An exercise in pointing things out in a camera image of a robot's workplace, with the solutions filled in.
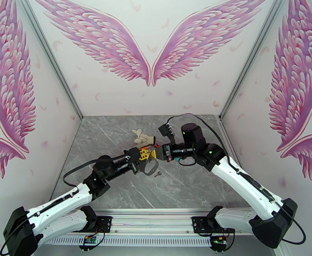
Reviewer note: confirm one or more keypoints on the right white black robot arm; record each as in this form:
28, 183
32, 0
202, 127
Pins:
241, 183

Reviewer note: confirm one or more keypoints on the white knit glove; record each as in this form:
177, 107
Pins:
145, 138

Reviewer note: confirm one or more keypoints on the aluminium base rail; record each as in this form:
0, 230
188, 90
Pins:
150, 220

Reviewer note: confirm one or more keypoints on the aluminium corner post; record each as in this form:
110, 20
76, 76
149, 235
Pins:
49, 55
252, 60

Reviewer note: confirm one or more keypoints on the orange pen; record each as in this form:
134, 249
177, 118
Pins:
146, 148

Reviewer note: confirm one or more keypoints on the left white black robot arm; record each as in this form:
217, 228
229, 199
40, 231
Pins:
60, 202

